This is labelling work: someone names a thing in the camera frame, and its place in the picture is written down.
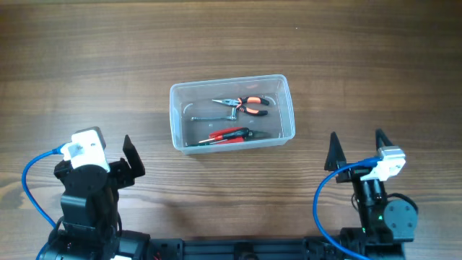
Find red handled snips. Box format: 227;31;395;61
204;127;271;144

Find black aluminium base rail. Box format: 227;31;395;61
145;237;346;260

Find blue cable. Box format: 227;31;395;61
21;146;68;260
312;157;383;260

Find orange black needle-nose pliers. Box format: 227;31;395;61
211;95;271;117

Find left blue cable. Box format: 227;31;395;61
21;146;68;260

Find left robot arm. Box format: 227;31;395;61
37;136;150;260

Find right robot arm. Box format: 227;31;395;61
324;129;419;259

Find green handled screwdriver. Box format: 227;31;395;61
186;142;217;147

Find clear plastic storage container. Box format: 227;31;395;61
170;74;296;155

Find right blue cable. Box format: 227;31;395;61
312;157;383;260

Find black red screwdriver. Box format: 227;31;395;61
199;127;253;144

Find silver socket wrench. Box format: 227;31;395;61
191;108;237;121

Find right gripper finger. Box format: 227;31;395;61
375;129;393;150
324;131;347;172

